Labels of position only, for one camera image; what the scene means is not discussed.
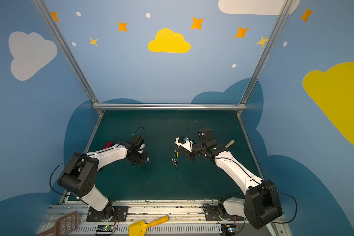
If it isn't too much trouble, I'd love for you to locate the left controller board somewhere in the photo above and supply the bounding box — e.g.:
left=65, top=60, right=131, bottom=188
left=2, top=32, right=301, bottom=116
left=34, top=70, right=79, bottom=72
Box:
left=95, top=225, right=115, bottom=236

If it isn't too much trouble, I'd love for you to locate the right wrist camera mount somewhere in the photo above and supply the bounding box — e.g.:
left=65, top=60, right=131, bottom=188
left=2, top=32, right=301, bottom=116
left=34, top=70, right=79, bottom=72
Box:
left=175, top=136, right=195, bottom=152

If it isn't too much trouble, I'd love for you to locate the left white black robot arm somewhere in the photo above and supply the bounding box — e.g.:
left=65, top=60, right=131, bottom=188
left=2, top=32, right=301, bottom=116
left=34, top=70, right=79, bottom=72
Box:
left=58, top=134, right=149, bottom=222

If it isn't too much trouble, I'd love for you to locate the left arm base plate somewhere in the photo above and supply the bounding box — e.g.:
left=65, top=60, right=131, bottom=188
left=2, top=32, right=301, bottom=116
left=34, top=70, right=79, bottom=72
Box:
left=86, top=206, right=129, bottom=222

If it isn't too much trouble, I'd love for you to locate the red black tool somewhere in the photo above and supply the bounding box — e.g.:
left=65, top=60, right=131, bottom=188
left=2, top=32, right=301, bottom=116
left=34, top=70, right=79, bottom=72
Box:
left=104, top=142, right=114, bottom=149

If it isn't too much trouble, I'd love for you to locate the controller board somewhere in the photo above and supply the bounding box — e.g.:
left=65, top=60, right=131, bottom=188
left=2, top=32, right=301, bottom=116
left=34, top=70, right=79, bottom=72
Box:
left=95, top=225, right=115, bottom=236
left=220, top=224, right=237, bottom=236

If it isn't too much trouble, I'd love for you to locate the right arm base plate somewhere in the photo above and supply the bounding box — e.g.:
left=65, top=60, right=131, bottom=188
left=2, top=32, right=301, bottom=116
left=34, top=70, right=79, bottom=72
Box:
left=202, top=204, right=245, bottom=221

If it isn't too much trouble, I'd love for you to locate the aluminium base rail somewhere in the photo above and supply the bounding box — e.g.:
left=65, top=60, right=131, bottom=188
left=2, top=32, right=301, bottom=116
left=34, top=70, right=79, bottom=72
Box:
left=37, top=200, right=292, bottom=236

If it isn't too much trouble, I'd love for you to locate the brown slotted spatula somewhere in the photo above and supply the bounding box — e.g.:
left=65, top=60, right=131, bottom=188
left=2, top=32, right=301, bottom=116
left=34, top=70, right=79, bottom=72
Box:
left=36, top=211, right=78, bottom=236

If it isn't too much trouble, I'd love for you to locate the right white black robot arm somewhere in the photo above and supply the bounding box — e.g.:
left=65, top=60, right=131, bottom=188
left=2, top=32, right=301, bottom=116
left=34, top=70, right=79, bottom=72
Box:
left=175, top=128, right=283, bottom=230

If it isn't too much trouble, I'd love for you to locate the metal key organizer ring yellow tab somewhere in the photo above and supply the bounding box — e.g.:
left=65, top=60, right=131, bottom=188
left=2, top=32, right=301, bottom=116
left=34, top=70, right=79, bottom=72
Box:
left=172, top=150, right=179, bottom=168

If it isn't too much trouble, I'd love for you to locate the right controller board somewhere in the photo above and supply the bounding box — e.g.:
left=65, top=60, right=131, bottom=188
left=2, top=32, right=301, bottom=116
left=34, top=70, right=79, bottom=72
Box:
left=220, top=224, right=237, bottom=236

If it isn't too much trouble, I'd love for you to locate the yellow toy shovel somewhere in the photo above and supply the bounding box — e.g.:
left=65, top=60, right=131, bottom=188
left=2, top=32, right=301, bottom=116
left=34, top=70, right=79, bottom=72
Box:
left=128, top=216, right=169, bottom=236

